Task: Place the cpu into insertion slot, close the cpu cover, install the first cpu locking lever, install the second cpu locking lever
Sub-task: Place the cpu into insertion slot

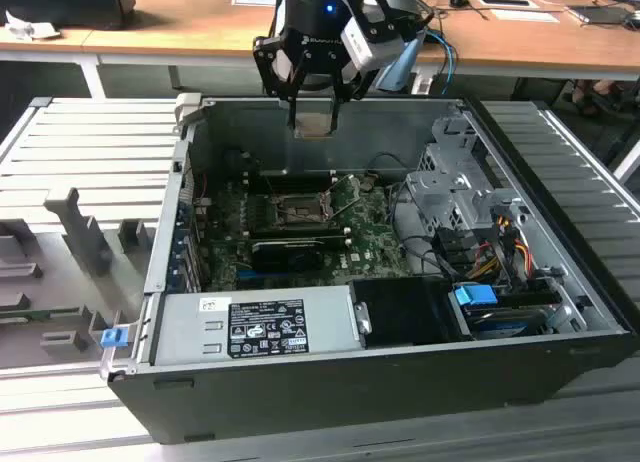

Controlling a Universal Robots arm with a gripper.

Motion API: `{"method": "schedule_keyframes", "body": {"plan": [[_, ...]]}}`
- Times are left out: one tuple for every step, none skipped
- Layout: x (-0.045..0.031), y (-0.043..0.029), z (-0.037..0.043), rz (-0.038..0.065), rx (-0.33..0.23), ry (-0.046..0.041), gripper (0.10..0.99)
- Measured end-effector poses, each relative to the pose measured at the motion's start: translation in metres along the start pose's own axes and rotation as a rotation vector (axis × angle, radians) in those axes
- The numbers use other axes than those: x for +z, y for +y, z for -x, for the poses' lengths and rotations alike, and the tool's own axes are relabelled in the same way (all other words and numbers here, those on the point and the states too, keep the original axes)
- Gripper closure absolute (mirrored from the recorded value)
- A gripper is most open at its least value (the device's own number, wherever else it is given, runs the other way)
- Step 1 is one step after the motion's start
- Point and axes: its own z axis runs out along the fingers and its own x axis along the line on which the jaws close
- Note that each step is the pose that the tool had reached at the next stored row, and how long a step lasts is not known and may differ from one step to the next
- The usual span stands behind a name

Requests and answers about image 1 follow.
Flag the black graphics card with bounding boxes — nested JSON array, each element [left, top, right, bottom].
[[249, 239, 325, 274]]

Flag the black RAM slot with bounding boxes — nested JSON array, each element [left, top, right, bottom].
[[259, 169, 337, 180], [251, 224, 349, 237], [251, 234, 352, 247]]

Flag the silver camera with black bracket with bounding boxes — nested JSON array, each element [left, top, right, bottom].
[[341, 0, 435, 74]]

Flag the green RAM stick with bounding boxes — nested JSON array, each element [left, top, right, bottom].
[[0, 305, 82, 324]]

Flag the silver power supply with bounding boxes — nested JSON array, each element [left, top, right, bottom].
[[148, 284, 365, 367]]

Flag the green motherboard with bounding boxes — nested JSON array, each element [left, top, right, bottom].
[[199, 173, 417, 293]]

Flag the CPU socket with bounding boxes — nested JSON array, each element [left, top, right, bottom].
[[272, 194, 334, 229]]

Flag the blue case clip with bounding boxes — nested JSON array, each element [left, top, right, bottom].
[[100, 327, 127, 351]]

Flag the black computer box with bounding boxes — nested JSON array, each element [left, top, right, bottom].
[[0, 0, 137, 31]]

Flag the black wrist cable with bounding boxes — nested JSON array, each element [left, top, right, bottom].
[[268, 0, 284, 39]]

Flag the black open PC case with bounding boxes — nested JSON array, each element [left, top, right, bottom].
[[102, 94, 640, 446]]

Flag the black plastic shroud box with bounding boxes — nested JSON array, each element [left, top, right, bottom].
[[348, 276, 464, 349]]

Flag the square CPU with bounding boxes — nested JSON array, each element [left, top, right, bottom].
[[294, 112, 335, 140]]

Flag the yellow red black wire bundle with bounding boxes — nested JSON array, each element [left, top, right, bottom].
[[469, 216, 534, 281]]

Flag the grey parts rack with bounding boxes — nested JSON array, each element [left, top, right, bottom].
[[0, 185, 152, 369]]

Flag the crumpled white paper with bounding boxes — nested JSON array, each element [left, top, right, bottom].
[[3, 9, 62, 42]]

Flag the person's foot in sandal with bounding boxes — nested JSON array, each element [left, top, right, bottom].
[[567, 79, 603, 117], [593, 79, 632, 102]]

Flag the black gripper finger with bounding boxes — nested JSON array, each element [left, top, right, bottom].
[[253, 34, 307, 131], [327, 49, 376, 133]]

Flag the silver metal drive cage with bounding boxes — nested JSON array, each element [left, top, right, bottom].
[[403, 114, 532, 246]]

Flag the silver metal latch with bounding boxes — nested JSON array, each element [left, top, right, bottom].
[[352, 301, 374, 336]]

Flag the black notebook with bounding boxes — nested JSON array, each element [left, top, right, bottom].
[[566, 3, 635, 29]]

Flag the pale blue teach pendant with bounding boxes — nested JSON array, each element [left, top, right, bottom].
[[375, 29, 428, 94]]

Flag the white framed tablet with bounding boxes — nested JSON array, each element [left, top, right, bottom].
[[473, 0, 542, 10]]

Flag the black looped wire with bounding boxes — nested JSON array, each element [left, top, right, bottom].
[[367, 152, 454, 279]]

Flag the blue cable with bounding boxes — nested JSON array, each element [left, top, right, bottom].
[[424, 30, 460, 97]]

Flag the blue disk carrier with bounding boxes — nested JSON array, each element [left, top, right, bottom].
[[452, 284, 499, 309]]

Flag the wooden desk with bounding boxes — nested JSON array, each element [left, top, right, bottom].
[[0, 0, 640, 101]]

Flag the white paper sheet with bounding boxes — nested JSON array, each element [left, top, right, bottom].
[[489, 8, 562, 24]]

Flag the hard disk with blue label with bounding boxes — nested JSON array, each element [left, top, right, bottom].
[[462, 306, 549, 339]]

